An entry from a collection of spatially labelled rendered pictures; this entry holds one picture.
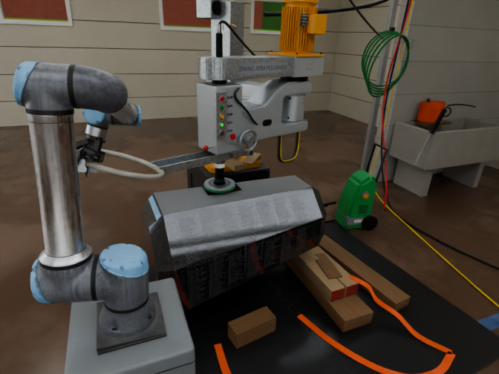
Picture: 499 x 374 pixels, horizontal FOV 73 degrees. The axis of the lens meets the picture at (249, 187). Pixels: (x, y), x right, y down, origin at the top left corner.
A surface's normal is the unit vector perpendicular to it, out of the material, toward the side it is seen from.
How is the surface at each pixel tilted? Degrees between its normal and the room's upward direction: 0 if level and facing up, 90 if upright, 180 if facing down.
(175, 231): 45
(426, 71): 90
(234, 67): 90
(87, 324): 0
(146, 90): 90
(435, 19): 90
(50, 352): 0
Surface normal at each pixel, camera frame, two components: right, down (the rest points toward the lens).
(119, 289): 0.19, 0.39
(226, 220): 0.34, -0.38
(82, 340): 0.04, -0.91
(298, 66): 0.63, 0.33
